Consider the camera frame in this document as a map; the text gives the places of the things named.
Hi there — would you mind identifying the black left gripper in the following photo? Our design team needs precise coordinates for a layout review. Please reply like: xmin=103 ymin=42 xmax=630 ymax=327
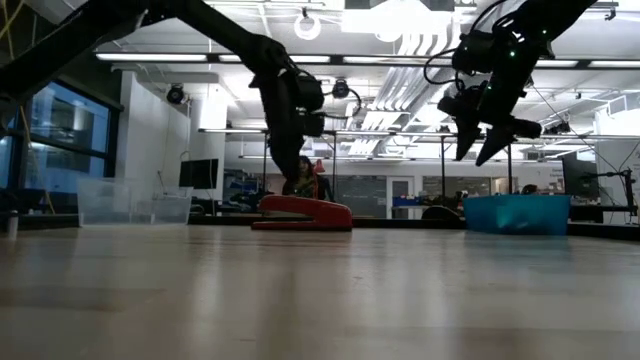
xmin=256 ymin=66 xmax=307 ymax=183

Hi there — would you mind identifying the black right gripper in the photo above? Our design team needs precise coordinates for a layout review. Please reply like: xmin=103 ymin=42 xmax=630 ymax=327
xmin=454 ymin=53 xmax=544 ymax=168

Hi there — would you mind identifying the red stapler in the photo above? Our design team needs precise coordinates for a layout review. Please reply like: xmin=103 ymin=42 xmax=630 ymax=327
xmin=250 ymin=194 xmax=355 ymax=233

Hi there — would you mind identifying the teal plastic bin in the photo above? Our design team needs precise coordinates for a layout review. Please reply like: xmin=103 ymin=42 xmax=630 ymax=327
xmin=461 ymin=193 xmax=573 ymax=237

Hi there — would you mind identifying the black computer monitor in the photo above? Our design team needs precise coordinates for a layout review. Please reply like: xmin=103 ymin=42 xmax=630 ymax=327
xmin=178 ymin=158 xmax=221 ymax=191

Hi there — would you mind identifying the black overhead light bar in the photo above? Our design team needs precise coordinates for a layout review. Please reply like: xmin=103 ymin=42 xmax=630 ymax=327
xmin=94 ymin=51 xmax=640 ymax=70

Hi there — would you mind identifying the clear plastic bin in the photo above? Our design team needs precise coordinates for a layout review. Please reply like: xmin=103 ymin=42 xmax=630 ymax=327
xmin=76 ymin=177 xmax=195 ymax=228

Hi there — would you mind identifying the dark framed window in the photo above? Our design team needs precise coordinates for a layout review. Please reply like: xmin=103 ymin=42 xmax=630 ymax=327
xmin=0 ymin=73 xmax=124 ymax=217

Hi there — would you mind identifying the small white cup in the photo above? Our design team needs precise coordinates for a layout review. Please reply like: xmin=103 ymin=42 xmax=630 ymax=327
xmin=5 ymin=210 xmax=21 ymax=240

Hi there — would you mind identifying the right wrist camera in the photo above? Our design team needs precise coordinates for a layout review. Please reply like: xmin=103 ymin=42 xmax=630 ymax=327
xmin=436 ymin=81 xmax=487 ymax=124

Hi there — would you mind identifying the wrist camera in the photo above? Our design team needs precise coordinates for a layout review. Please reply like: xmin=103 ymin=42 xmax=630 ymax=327
xmin=436 ymin=81 xmax=487 ymax=124
xmin=297 ymin=73 xmax=327 ymax=140

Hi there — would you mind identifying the black background rig frame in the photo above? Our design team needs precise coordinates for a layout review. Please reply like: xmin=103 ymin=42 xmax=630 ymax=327
xmin=198 ymin=126 xmax=640 ymax=222

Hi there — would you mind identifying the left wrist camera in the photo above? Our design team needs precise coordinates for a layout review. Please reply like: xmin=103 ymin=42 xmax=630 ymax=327
xmin=297 ymin=73 xmax=327 ymax=140

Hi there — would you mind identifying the white ring light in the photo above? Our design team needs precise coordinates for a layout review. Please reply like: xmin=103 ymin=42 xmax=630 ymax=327
xmin=293 ymin=13 xmax=323 ymax=42

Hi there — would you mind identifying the yellow extension cord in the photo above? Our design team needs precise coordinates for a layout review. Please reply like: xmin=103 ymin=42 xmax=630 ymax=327
xmin=0 ymin=0 xmax=57 ymax=217

